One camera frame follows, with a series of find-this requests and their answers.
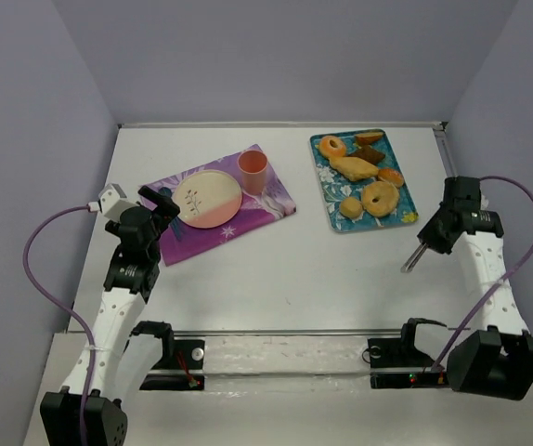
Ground small glazed bun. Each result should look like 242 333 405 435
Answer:
377 167 405 189

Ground dark chocolate pastry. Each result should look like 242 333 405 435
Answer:
349 145 385 165

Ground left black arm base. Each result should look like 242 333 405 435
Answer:
129 321 205 391

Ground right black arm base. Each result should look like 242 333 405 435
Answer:
361 318 453 390

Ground blue plastic fork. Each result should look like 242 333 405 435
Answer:
170 218 183 242

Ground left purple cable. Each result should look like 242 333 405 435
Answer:
22 204 97 446

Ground cream and pink plate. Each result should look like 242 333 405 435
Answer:
172 170 242 230

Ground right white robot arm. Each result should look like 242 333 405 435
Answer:
401 176 533 401

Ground metal mounting rail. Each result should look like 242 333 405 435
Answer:
64 326 472 337

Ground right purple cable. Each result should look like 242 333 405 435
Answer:
431 175 533 373

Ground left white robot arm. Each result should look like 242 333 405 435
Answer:
40 184 180 445

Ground long golden bread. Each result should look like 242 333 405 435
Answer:
329 157 379 182

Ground glazed ring doughnut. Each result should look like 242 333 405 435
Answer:
318 135 347 159

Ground purple floral placemat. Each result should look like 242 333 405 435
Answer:
148 144 296 266

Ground brown bread wedge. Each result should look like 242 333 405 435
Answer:
354 131 384 146

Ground small round bread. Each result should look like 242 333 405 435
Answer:
339 196 364 219

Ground purple cable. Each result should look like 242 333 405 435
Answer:
431 175 533 373
22 204 97 446

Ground pink plastic cup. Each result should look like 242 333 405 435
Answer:
238 150 268 195

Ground large plain doughnut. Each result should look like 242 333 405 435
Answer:
361 181 400 217

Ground metal serving tongs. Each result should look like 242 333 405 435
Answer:
400 243 428 273

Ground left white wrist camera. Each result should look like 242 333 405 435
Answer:
86 183 137 223

